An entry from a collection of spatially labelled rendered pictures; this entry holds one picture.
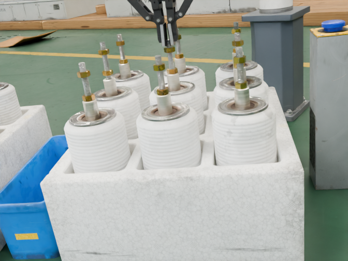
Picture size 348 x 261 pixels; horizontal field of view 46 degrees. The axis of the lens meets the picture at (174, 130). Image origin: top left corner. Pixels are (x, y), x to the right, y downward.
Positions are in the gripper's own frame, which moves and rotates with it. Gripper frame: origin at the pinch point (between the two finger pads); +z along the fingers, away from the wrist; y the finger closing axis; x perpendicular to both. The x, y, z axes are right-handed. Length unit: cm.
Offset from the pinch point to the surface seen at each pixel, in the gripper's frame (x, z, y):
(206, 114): 4.6, 17.0, 4.8
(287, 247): -19.0, 30.0, 17.7
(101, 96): -2.1, 9.7, -13.3
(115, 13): 273, 24, -96
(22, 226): -16.6, 27.6, -26.7
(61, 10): 304, 19, -157
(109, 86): -1.7, 8.1, -11.6
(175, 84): -1.1, 8.7, 0.4
